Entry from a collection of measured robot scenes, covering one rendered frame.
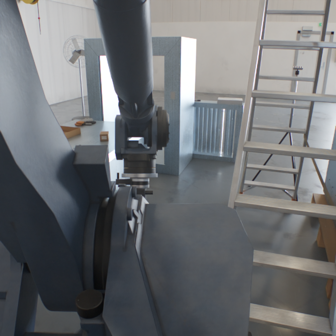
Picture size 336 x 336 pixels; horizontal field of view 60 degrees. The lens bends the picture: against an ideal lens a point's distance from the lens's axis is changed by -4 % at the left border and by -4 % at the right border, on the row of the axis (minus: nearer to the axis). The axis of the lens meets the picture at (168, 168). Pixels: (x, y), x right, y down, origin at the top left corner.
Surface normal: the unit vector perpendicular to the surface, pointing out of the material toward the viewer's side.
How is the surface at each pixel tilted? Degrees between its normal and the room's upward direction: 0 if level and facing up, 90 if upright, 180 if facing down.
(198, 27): 90
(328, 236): 0
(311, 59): 90
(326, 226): 0
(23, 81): 90
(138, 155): 68
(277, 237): 0
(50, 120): 81
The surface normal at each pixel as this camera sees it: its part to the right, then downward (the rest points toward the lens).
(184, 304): 0.01, -0.80
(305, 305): 0.00, -0.93
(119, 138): 0.02, -0.01
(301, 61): -0.32, 0.34
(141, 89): 0.49, 0.81
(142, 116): 0.01, -0.37
